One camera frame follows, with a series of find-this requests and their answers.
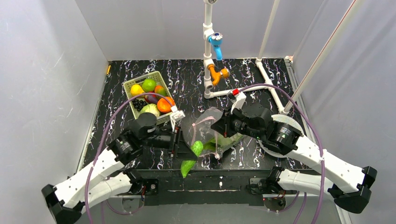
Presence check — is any purple cable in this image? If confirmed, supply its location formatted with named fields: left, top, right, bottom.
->
left=238, top=83, right=326, bottom=224
left=84, top=92, right=177, bottom=224

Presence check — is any green lime toy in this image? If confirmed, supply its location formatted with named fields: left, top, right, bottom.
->
left=141, top=78, right=157, bottom=92

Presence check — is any purple eggplant toy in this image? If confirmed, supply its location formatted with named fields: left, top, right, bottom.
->
left=144, top=94, right=158, bottom=104

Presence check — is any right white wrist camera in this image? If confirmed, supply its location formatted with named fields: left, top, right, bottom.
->
left=226, top=89, right=246, bottom=114

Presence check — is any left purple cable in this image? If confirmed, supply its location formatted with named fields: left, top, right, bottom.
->
left=84, top=92, right=177, bottom=224

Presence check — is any white round perforated plate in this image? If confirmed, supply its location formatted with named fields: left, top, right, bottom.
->
left=259, top=114, right=303, bottom=158

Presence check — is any clear zip top bag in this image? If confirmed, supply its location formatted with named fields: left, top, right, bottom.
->
left=182, top=107, right=248, bottom=161

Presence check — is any yellow pear toy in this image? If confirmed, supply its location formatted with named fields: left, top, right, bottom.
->
left=130, top=84, right=145, bottom=97

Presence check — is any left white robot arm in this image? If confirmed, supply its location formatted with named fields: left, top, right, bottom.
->
left=41, top=112, right=198, bottom=224

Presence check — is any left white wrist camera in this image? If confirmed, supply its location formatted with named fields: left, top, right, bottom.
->
left=170, top=105, right=185, bottom=131

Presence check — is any orange toy fruit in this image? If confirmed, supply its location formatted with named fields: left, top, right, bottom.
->
left=157, top=97, right=175, bottom=114

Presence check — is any black grapes toy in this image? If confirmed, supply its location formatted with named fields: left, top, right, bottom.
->
left=132, top=99, right=148, bottom=112

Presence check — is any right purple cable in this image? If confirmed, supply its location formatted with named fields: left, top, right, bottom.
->
left=238, top=83, right=326, bottom=224

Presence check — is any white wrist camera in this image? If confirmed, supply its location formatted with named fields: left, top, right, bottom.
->
left=226, top=89, right=246, bottom=114
left=170, top=105, right=185, bottom=131

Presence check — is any orange faucet valve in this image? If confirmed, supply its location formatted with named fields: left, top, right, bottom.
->
left=207, top=64, right=230, bottom=86

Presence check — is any orange green mango toy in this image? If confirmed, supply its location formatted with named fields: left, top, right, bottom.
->
left=154, top=85, right=168, bottom=97

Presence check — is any white pvc pipe frame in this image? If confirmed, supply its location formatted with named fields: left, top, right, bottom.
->
left=202, top=0, right=366, bottom=114

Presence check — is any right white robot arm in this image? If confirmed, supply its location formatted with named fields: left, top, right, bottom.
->
left=211, top=103, right=377, bottom=214

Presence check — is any blue faucet valve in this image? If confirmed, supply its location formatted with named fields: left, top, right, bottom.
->
left=207, top=32, right=223, bottom=61

